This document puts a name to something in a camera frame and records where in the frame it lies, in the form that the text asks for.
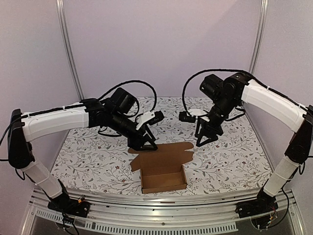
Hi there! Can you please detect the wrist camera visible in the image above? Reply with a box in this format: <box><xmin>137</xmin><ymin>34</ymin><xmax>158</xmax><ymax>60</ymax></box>
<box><xmin>136</xmin><ymin>111</ymin><xmax>164</xmax><ymax>130</ymax></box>
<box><xmin>179</xmin><ymin>111</ymin><xmax>196</xmax><ymax>123</ymax></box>

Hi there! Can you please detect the right aluminium frame post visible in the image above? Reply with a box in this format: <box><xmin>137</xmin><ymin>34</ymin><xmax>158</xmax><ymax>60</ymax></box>
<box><xmin>248</xmin><ymin>0</ymin><xmax>269</xmax><ymax>74</ymax></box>

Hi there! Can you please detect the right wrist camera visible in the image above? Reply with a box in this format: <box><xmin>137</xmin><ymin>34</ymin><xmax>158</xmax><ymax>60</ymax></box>
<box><xmin>179</xmin><ymin>111</ymin><xmax>196</xmax><ymax>123</ymax></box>

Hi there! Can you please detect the aluminium front rail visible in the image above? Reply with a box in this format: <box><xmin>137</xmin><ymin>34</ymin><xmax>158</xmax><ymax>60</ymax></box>
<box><xmin>28</xmin><ymin>188</ymin><xmax>298</xmax><ymax>233</ymax></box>

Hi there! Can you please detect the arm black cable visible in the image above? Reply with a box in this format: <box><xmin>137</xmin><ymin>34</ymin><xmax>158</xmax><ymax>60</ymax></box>
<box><xmin>97</xmin><ymin>79</ymin><xmax>157</xmax><ymax>116</ymax></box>
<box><xmin>182</xmin><ymin>69</ymin><xmax>247</xmax><ymax>116</ymax></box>

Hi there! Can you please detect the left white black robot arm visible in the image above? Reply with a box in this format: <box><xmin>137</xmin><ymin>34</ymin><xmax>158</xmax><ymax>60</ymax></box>
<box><xmin>5</xmin><ymin>88</ymin><xmax>157</xmax><ymax>212</ymax></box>

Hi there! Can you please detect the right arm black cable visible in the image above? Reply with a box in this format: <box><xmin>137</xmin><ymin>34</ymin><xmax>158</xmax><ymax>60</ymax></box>
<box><xmin>182</xmin><ymin>69</ymin><xmax>247</xmax><ymax>116</ymax></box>

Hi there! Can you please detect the aluminium frame post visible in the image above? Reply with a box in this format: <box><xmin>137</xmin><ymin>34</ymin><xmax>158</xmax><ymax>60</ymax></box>
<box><xmin>56</xmin><ymin>0</ymin><xmax>85</xmax><ymax>100</ymax></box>
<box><xmin>248</xmin><ymin>0</ymin><xmax>269</xmax><ymax>74</ymax></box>

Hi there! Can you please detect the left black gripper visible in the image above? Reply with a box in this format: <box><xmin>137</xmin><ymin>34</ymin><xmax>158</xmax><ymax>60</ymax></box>
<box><xmin>109</xmin><ymin>111</ymin><xmax>158</xmax><ymax>151</ymax></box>

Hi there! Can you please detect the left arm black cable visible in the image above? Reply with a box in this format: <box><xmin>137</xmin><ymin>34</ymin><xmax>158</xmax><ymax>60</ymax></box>
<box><xmin>97</xmin><ymin>79</ymin><xmax>157</xmax><ymax>116</ymax></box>

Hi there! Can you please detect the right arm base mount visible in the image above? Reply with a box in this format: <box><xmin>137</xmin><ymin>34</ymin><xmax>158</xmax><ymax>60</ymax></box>
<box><xmin>235</xmin><ymin>197</ymin><xmax>278</xmax><ymax>230</ymax></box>

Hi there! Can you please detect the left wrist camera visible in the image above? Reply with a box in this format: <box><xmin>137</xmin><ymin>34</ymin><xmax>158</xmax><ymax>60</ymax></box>
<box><xmin>136</xmin><ymin>111</ymin><xmax>164</xmax><ymax>130</ymax></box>

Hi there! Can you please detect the left aluminium frame post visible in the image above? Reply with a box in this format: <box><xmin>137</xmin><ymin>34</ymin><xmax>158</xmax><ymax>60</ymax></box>
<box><xmin>56</xmin><ymin>0</ymin><xmax>85</xmax><ymax>100</ymax></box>

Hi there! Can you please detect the floral patterned table mat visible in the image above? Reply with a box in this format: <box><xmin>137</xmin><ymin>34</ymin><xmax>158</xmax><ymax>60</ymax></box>
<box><xmin>51</xmin><ymin>97</ymin><xmax>272</xmax><ymax>196</ymax></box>

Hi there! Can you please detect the brown cardboard box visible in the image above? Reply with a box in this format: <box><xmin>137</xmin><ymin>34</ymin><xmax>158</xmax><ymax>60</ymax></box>
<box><xmin>128</xmin><ymin>142</ymin><xmax>194</xmax><ymax>194</ymax></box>

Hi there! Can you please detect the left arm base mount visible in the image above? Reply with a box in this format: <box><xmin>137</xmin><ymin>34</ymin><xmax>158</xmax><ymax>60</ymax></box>
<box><xmin>47</xmin><ymin>194</ymin><xmax>91</xmax><ymax>218</ymax></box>

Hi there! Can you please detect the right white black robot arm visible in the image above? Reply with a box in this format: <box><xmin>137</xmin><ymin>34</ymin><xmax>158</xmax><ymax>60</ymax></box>
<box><xmin>196</xmin><ymin>72</ymin><xmax>313</xmax><ymax>213</ymax></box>

